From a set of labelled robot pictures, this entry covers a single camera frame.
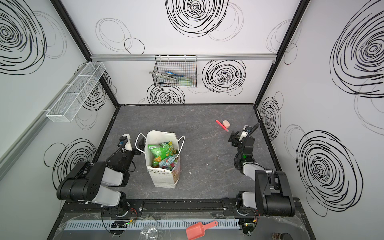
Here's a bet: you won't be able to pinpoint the pink round eraser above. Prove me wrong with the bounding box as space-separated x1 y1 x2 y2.
223 120 231 128

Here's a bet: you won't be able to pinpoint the white paper bag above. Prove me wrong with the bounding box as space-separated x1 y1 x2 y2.
135 130 185 189

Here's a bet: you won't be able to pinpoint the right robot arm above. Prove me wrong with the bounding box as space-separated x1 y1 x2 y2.
229 131 296 217

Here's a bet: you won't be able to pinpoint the green items in basket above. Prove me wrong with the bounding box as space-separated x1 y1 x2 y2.
164 71 193 87

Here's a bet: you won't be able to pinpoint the white slotted cable duct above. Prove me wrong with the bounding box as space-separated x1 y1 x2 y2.
64 218 241 231

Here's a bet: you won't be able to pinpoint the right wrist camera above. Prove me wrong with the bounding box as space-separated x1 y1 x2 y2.
239 125 252 141

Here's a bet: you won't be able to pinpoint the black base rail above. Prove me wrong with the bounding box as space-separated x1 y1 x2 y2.
62 198 300 218

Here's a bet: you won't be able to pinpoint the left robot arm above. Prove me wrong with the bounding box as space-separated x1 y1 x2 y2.
57 149 141 210

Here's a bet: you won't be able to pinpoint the black wire basket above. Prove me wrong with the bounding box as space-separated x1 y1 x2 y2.
149 55 198 88

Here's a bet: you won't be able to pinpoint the teal snack packet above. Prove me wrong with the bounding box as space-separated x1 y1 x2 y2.
159 155 178 171

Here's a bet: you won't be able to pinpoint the dark jar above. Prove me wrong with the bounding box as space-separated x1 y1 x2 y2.
272 233 293 240

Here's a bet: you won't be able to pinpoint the clear wall shelf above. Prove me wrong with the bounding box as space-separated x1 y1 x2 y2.
46 62 106 123

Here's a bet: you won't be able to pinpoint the green snack packet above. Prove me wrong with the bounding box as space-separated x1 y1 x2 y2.
148 142 178 162

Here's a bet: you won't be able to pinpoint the clear glass bowl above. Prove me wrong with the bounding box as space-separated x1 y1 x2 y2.
139 225 160 240

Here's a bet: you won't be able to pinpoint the pink marker pen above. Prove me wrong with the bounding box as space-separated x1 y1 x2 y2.
216 120 229 133

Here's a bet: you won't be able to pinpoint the red plastic scoop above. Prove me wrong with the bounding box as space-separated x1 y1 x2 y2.
186 221 218 240

